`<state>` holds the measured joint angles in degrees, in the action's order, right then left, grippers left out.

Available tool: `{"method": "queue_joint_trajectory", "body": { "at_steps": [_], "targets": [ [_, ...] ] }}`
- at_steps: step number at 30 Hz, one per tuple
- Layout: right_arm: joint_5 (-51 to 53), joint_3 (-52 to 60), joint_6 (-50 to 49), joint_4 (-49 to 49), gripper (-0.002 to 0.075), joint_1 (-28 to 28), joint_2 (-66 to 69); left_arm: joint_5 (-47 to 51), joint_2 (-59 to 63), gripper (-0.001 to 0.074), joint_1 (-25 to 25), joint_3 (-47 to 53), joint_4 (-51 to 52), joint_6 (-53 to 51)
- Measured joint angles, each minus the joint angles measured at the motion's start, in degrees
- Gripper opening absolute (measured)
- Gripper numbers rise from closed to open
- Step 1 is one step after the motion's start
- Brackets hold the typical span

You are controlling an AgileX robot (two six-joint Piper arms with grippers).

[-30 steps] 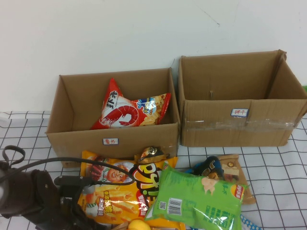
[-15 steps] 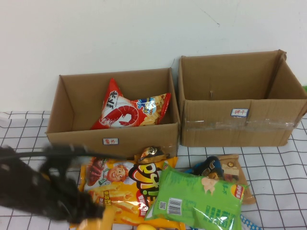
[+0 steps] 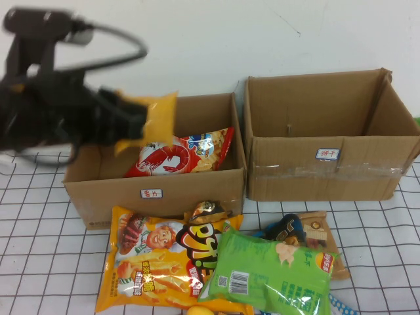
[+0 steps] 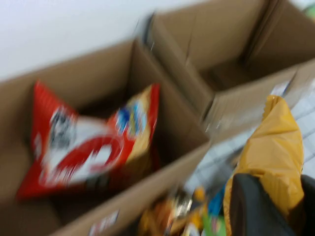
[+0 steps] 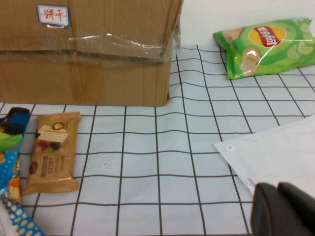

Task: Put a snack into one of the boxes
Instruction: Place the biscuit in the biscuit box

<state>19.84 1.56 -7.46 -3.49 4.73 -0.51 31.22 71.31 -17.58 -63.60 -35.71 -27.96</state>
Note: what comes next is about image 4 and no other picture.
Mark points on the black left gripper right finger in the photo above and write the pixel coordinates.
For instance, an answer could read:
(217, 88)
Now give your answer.
(309, 206)

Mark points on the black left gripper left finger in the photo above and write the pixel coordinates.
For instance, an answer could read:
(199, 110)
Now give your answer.
(251, 211)

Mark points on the yellow snack pack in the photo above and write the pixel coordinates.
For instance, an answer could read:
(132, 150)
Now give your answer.
(273, 147)

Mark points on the blue black snack pack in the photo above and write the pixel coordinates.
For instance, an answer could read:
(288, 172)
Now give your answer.
(216, 201)

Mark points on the small brown gold snack pack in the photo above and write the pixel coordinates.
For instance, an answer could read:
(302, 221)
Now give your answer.
(182, 204)

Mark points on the large orange snack bag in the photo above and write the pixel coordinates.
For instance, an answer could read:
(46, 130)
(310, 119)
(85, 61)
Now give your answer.
(155, 218)

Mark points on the green Lays chips bag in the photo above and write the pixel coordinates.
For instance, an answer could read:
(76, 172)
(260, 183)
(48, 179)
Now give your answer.
(214, 226)
(310, 9)

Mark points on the white black-grid tablecloth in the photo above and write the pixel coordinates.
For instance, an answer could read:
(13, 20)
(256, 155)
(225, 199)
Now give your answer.
(216, 157)

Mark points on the cardboard box labelled chips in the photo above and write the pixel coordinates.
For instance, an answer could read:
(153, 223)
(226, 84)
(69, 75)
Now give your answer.
(172, 123)

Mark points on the cardboard box labelled biscuits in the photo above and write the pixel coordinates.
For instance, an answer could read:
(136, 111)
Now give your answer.
(221, 37)

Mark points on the red shrimp chips bag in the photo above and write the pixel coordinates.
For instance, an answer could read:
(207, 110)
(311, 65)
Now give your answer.
(73, 147)

